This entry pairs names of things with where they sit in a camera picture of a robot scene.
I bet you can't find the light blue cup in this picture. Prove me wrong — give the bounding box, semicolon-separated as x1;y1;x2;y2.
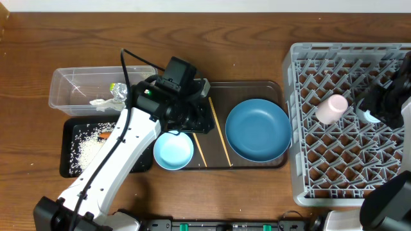
355;98;380;124

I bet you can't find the light blue bowl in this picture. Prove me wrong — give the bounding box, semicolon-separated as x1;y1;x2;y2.
153;131;194;171

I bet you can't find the pink cup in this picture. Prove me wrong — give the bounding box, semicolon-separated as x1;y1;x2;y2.
315;94;348;124

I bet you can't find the dark blue plate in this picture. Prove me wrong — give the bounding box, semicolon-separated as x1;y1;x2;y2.
225;99;292;162

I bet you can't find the grey dishwasher rack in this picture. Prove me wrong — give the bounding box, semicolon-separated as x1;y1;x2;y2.
283;42;410;207

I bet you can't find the green snack wrapper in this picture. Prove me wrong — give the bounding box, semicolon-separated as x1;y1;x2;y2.
110;83;128;103

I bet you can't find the orange carrot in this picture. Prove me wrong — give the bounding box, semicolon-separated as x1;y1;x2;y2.
98;132;111;139

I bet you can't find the white napkin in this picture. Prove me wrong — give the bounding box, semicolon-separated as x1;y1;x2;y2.
89;98;125;112

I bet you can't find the pile of white rice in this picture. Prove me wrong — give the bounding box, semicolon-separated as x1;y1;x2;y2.
69;123;115;177

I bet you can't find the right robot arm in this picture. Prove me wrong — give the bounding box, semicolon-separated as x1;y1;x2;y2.
310;53;410;230

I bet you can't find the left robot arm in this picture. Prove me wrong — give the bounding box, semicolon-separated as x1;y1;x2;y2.
33;80;213;230

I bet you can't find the right wooden chopstick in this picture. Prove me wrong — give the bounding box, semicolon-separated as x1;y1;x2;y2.
208;97;232;167

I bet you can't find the wooden chopstick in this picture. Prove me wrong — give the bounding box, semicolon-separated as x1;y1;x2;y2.
208;97;232;167
193;133;207;167

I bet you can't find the left wooden chopstick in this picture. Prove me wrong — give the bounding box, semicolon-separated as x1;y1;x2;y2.
193;133;207;167

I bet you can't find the dark brown serving tray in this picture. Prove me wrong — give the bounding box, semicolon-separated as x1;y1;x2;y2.
184;81;288;171

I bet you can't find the black plastic tray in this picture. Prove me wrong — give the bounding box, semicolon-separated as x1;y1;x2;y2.
59;115;154;178

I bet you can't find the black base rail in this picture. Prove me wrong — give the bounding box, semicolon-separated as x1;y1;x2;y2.
139;219;324;231

